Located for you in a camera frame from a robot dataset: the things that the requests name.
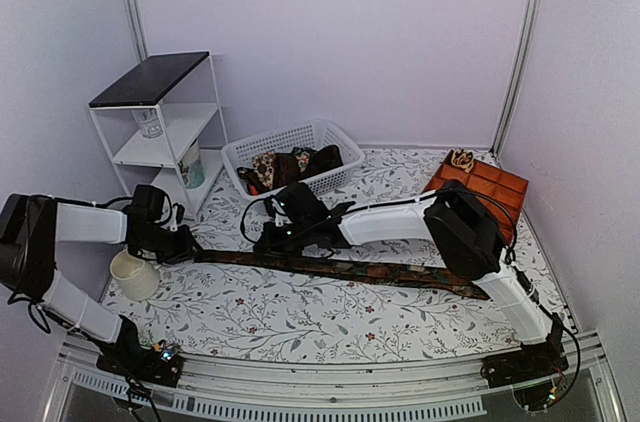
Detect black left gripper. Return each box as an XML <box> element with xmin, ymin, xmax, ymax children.
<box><xmin>137</xmin><ymin>223</ymin><xmax>204</xmax><ymax>264</ymax></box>

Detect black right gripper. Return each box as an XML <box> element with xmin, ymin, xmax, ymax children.
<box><xmin>253</xmin><ymin>219</ymin><xmax>313</xmax><ymax>257</ymax></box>

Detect green brown patterned tie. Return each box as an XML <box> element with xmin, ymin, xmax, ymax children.
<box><xmin>194</xmin><ymin>250</ymin><xmax>489</xmax><ymax>301</ymax></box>

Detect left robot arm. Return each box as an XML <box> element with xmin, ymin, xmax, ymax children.
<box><xmin>1</xmin><ymin>185</ymin><xmax>199</xmax><ymax>376</ymax></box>

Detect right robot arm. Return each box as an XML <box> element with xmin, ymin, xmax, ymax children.
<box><xmin>253</xmin><ymin>181</ymin><xmax>564</xmax><ymax>378</ymax></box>

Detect cream ceramic mug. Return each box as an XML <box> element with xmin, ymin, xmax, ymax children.
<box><xmin>110</xmin><ymin>250</ymin><xmax>160</xmax><ymax>302</ymax></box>

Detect dark red patterned tie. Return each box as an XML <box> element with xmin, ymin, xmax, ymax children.
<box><xmin>273</xmin><ymin>153</ymin><xmax>301</xmax><ymax>190</ymax></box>

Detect black shiny tie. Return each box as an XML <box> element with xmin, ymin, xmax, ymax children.
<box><xmin>301</xmin><ymin>145</ymin><xmax>343</xmax><ymax>178</ymax></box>

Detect cream paisley tie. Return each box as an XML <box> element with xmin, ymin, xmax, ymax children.
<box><xmin>253</xmin><ymin>150</ymin><xmax>277</xmax><ymax>191</ymax></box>

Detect white plastic basket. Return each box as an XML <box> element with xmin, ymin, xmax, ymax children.
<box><xmin>222</xmin><ymin>119</ymin><xmax>365</xmax><ymax>201</ymax></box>

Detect white shelf with black top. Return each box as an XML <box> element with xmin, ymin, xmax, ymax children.
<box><xmin>89</xmin><ymin>51</ymin><xmax>228</xmax><ymax>219</ymax></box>

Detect clear drinking glass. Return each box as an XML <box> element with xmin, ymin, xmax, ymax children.
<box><xmin>132</xmin><ymin>109</ymin><xmax>163</xmax><ymax>139</ymax></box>

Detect rolled beige patterned tie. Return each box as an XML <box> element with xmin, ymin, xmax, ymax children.
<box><xmin>448</xmin><ymin>148</ymin><xmax>475</xmax><ymax>173</ymax></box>

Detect orange compartment tray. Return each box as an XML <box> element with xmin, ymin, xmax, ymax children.
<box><xmin>424</xmin><ymin>150</ymin><xmax>529</xmax><ymax>243</ymax></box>

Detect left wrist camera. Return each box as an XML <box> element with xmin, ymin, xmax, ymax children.
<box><xmin>159</xmin><ymin>203</ymin><xmax>185</xmax><ymax>232</ymax></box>

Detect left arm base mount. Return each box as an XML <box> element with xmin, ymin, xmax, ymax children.
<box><xmin>96</xmin><ymin>340</ymin><xmax>184</xmax><ymax>388</ymax></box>

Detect metal front rail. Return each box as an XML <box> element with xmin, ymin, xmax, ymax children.
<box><xmin>43</xmin><ymin>332</ymin><xmax>631</xmax><ymax>421</ymax></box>

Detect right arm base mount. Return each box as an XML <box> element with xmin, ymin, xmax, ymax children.
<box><xmin>480</xmin><ymin>336</ymin><xmax>582</xmax><ymax>413</ymax></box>

